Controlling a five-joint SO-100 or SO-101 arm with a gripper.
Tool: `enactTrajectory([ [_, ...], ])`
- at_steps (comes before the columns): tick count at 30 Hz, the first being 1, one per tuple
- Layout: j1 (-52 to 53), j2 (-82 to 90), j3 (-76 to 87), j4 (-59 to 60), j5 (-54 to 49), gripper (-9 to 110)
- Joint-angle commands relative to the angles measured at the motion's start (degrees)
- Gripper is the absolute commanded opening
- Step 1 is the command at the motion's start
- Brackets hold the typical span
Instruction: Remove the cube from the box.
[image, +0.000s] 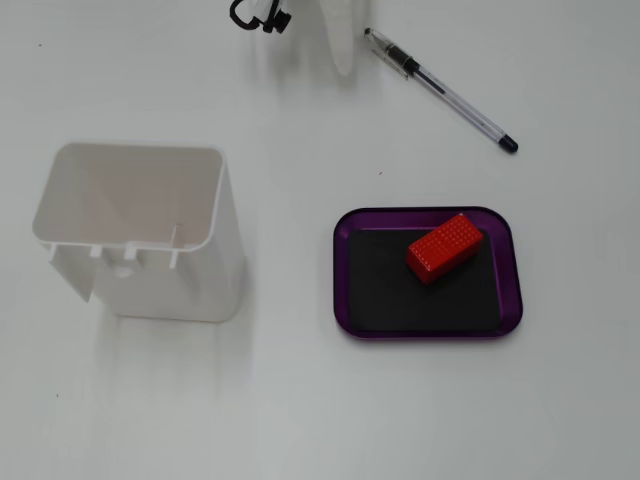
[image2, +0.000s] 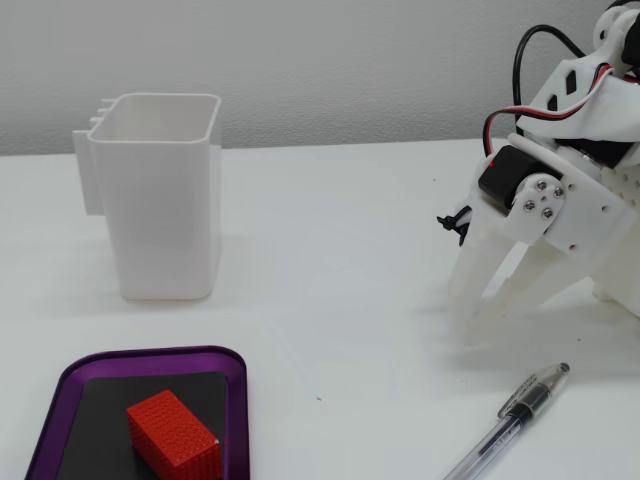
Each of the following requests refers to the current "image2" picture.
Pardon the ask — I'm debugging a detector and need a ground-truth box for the red white black wire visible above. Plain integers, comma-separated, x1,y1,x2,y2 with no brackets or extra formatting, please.
481,63,640,162

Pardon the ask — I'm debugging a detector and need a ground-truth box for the clear ballpoint pen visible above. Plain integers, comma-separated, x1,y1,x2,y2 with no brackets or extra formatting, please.
442,362,571,480

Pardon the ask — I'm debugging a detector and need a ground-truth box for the red textured cube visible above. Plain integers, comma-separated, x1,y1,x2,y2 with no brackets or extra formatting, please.
126,389,222,480

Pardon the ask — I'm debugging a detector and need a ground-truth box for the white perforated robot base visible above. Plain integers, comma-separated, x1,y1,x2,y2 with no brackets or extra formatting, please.
592,167,640,321

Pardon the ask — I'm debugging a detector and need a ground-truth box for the black cable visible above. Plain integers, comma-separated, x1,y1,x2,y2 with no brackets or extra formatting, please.
512,24,589,121

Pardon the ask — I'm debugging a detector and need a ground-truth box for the purple metal tin box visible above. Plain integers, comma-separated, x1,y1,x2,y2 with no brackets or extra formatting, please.
24,344,250,480

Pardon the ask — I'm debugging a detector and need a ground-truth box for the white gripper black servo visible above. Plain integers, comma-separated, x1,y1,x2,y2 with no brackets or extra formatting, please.
447,133,637,350

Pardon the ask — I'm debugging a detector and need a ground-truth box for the white plastic bin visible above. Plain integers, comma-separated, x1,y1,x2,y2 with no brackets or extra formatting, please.
72,92,223,301

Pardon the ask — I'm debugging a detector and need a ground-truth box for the black zip tie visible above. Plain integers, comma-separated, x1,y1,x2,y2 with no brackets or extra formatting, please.
436,206,472,247

